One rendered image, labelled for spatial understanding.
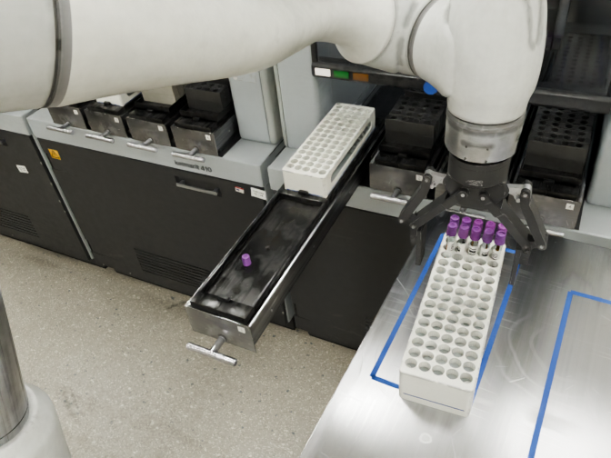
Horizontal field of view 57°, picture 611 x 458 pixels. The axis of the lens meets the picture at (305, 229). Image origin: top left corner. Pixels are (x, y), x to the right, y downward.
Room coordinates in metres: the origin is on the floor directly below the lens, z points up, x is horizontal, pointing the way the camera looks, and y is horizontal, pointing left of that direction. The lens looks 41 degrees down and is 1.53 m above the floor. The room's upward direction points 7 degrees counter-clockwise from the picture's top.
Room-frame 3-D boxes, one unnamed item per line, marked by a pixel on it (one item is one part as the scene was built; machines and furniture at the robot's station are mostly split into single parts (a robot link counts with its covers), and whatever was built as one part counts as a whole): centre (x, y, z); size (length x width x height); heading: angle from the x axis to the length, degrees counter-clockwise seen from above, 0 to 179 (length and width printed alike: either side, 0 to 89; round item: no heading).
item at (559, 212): (1.13, -0.64, 0.78); 0.73 x 0.14 x 0.09; 150
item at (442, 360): (0.55, -0.21, 0.85); 0.30 x 0.10 x 0.06; 153
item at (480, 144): (0.58, -0.23, 1.16); 0.09 x 0.09 x 0.06
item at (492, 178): (0.58, -0.23, 1.09); 0.08 x 0.07 x 0.09; 63
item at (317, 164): (1.07, -0.08, 0.83); 0.30 x 0.10 x 0.06; 150
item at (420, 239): (0.61, -0.17, 0.95); 0.03 x 0.01 x 0.07; 153
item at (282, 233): (0.92, 0.01, 0.78); 0.73 x 0.14 x 0.09; 150
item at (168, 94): (1.44, 0.35, 0.85); 0.12 x 0.02 x 0.06; 60
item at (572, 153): (0.92, -0.52, 0.85); 0.12 x 0.02 x 0.06; 59
